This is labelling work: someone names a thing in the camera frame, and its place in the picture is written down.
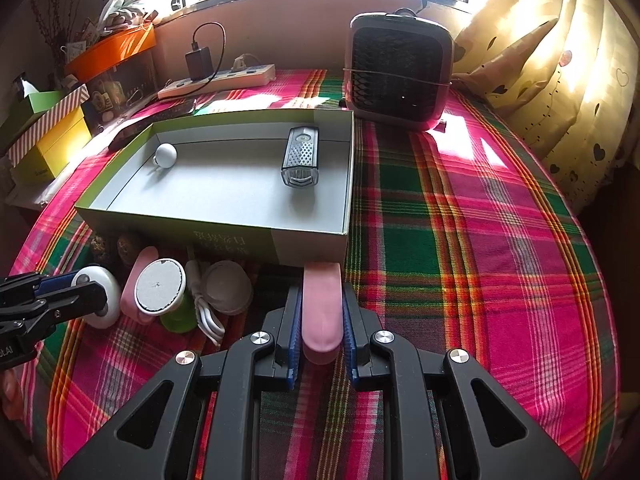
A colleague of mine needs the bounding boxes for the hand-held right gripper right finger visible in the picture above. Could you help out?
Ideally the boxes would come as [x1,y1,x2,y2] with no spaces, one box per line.
[342,285,583,480]

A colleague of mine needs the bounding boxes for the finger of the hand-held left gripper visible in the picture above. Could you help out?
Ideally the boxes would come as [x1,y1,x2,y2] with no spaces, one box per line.
[0,281,108,347]
[0,272,78,307]

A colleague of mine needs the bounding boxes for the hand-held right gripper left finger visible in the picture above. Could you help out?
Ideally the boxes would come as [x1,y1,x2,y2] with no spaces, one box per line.
[57,285,302,480]

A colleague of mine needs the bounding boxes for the white round disc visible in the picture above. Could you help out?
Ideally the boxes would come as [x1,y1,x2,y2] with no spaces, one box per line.
[75,265,122,330]

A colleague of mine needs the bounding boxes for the pink clip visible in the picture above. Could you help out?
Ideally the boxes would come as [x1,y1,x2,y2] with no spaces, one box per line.
[302,261,345,366]
[120,246,161,325]

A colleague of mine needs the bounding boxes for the brown walnut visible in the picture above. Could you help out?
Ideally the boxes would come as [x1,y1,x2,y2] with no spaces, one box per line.
[91,234,112,266]
[116,232,138,266]

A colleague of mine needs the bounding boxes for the white round jar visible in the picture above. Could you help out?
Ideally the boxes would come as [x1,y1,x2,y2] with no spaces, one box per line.
[206,260,254,316]

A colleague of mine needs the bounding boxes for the cardboard box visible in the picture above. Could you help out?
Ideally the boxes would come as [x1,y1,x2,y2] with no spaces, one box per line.
[75,109,356,267]

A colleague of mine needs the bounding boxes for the green spool with grey top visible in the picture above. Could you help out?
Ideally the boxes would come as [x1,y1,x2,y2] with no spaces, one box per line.
[136,258,198,333]

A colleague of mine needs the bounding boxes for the yellow box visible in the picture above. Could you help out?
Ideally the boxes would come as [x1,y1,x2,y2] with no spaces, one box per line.
[11,107,93,183]

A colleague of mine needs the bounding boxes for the plaid tablecloth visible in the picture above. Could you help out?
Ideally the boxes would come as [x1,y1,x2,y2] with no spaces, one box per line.
[10,67,623,480]

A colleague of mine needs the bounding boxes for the black remote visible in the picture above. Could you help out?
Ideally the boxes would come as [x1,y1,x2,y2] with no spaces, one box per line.
[107,120,153,152]

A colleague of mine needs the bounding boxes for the white ball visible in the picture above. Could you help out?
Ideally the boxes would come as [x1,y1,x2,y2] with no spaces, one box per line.
[152,143,178,171]

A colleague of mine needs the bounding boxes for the green tissue box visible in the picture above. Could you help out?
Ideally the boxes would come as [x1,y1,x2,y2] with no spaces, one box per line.
[0,91,66,156]

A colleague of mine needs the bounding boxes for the black bicycle light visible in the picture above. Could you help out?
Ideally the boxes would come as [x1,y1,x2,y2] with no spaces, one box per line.
[280,126,321,188]

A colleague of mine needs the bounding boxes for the clear display case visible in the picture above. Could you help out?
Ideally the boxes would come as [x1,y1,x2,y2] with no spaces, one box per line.
[80,52,158,136]

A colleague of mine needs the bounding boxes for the dark flat case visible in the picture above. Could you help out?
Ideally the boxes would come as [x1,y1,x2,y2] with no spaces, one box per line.
[150,97,198,120]

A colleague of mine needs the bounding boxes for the orange box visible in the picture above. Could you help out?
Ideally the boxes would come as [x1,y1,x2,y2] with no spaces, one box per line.
[64,25,157,81]

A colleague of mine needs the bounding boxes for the white power strip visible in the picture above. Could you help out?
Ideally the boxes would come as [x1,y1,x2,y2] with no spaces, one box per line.
[157,64,277,101]

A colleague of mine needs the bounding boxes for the black charger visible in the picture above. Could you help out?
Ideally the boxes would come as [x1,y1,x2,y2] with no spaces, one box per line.
[185,49,215,81]

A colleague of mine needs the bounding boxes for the dried branches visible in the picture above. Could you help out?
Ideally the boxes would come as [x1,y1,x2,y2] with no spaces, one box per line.
[30,0,96,61]

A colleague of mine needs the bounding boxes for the grey desktop fan heater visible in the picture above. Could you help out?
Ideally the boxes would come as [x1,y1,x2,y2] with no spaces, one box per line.
[344,7,455,132]

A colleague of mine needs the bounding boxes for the clear plastic bag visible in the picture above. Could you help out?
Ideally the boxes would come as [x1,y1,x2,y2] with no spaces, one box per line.
[95,0,161,36]

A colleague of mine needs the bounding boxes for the yellow heart print curtain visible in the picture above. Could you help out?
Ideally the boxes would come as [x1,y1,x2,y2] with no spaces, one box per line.
[452,0,636,211]

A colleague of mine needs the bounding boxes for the white cable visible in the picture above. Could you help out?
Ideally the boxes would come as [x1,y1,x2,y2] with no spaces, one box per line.
[186,245,227,346]

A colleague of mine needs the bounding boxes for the black charger cable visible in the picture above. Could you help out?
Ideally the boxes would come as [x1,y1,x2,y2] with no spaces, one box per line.
[191,22,227,80]

